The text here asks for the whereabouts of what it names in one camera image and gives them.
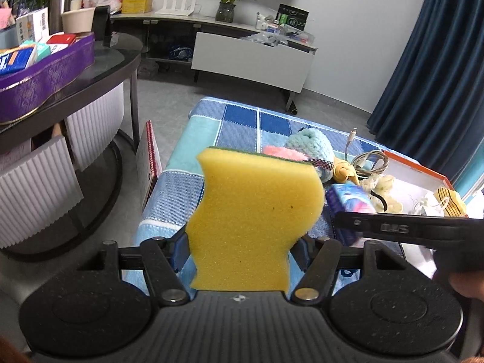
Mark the colourful tissue pack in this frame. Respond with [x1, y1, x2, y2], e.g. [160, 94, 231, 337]
[325, 182, 377, 246]

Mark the cream scrunchie with black band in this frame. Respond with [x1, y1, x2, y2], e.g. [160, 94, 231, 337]
[360, 174, 403, 214]

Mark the yellow green sponge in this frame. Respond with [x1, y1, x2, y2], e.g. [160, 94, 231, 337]
[185, 148, 325, 292]

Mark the pink fluffy item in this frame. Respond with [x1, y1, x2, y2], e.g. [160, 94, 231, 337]
[262, 145, 308, 162]

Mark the light blue knitted hat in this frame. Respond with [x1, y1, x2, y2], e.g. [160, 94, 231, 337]
[285, 128, 335, 183]

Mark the right hand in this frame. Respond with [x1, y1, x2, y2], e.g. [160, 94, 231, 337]
[450, 270, 483, 362]

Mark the yellow striped sock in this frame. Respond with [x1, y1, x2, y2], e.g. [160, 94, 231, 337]
[434, 187, 468, 217]

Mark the white face mask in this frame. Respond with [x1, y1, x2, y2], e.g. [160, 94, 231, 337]
[410, 196, 449, 217]

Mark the teal suitcase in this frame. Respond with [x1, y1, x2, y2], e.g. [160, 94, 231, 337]
[453, 143, 484, 200]

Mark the orange white tray box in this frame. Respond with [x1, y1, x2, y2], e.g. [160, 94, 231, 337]
[381, 151, 457, 277]

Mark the red white book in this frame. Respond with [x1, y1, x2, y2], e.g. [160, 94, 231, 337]
[135, 120, 163, 209]

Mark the dark blue curtain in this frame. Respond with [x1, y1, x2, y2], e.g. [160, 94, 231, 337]
[367, 0, 483, 182]

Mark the round glass side table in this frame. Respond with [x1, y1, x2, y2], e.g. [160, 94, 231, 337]
[1, 33, 142, 262]

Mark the blue checked tablecloth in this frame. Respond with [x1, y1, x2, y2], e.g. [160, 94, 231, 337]
[122, 96, 417, 299]

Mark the white tv cabinet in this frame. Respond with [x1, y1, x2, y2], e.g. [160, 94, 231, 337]
[111, 12, 317, 116]

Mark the purple tray box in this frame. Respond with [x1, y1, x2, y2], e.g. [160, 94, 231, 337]
[1, 32, 95, 125]

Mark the black green sign box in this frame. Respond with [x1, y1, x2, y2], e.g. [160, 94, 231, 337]
[276, 3, 309, 31]

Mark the white wifi router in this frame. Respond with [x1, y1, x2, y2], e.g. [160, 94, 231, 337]
[155, 0, 197, 16]

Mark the white paper cup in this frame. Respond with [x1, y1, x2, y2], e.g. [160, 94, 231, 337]
[61, 8, 95, 34]

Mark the yellow box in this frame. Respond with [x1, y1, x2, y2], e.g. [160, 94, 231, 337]
[121, 0, 152, 14]

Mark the steel thermos bottle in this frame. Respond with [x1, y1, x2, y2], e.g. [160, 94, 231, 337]
[48, 0, 70, 34]

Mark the beige coiled usb cable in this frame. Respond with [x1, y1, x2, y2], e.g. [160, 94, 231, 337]
[344, 127, 391, 178]

